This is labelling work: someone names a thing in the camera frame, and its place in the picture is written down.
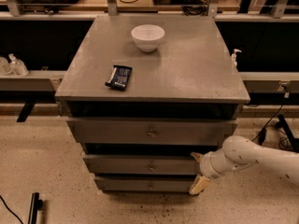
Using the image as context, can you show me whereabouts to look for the grey drawer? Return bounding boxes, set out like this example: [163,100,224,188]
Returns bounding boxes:
[83,155,200,175]
[67,118,237,147]
[94,176,194,192]

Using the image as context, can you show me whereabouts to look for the black cable bottom left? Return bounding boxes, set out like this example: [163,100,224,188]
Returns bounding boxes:
[0,194,25,224]

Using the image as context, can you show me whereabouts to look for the clear plastic bottle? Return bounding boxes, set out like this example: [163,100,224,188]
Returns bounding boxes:
[8,53,29,77]
[0,57,12,75]

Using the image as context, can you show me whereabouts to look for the black stand foot left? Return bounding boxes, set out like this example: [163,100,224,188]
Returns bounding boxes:
[28,192,44,224]

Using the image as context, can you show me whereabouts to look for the grey bottom drawer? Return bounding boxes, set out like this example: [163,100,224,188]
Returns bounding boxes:
[94,176,194,192]

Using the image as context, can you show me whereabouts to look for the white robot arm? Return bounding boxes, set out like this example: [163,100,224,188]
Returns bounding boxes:
[189,135,299,195]

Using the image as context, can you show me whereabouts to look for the white ceramic bowl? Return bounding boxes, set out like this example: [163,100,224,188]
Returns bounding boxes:
[131,24,165,52]

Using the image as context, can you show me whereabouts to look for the black floor cable right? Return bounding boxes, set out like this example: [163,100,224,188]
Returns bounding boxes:
[251,91,292,151]

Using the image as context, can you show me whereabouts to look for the black bracket leg left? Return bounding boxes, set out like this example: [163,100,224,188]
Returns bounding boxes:
[17,101,36,122]

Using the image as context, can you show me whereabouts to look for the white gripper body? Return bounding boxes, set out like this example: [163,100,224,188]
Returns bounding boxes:
[200,149,231,178]

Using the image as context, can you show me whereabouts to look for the grey top drawer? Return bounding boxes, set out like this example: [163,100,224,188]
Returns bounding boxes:
[67,118,237,147]

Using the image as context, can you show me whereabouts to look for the grey drawer cabinet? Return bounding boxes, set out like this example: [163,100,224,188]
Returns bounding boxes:
[54,13,251,197]

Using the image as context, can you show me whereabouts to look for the small pump bottle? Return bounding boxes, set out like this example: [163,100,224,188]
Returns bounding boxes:
[231,49,242,67]

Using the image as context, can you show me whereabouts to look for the black stand leg right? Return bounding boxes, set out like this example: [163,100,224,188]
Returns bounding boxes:
[278,115,299,152]

